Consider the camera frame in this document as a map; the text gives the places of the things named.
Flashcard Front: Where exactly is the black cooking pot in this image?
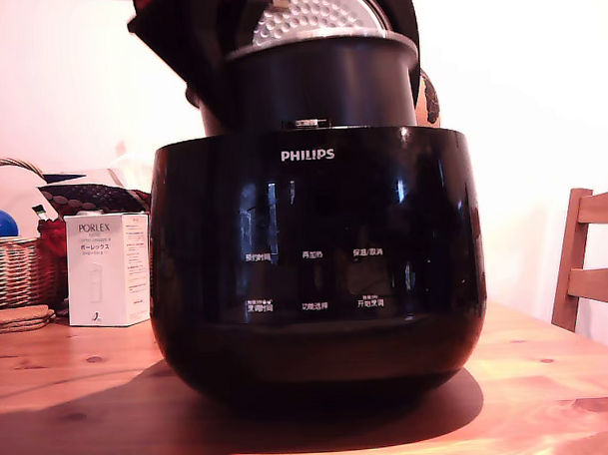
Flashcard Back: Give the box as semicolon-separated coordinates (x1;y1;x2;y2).
197;30;421;139

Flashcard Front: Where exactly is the black rice cooker lid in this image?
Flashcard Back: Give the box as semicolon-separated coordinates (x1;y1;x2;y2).
249;0;427;134

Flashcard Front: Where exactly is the black Philips rice cooker body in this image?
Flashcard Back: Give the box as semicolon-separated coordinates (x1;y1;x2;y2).
145;112;492;412

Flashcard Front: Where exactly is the white plastic wrapper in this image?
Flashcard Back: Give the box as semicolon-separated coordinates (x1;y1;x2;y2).
105;140;157;189

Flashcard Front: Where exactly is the dark dotted fabric pouch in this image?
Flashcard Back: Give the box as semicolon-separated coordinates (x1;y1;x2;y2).
37;179;153;219

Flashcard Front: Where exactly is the brown patterned vase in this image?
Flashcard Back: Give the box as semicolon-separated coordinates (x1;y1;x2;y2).
413;66;442;129

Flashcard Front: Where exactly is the red fabric item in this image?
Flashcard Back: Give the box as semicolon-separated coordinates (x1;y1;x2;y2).
37;218;71;303

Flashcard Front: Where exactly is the white Porlex carton box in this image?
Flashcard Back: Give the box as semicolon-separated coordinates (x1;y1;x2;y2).
65;211;154;328

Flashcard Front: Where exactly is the woven wicker basket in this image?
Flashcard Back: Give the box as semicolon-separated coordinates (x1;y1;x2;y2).
0;156;64;312

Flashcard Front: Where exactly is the wooden chair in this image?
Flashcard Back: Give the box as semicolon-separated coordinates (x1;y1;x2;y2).
546;186;608;352

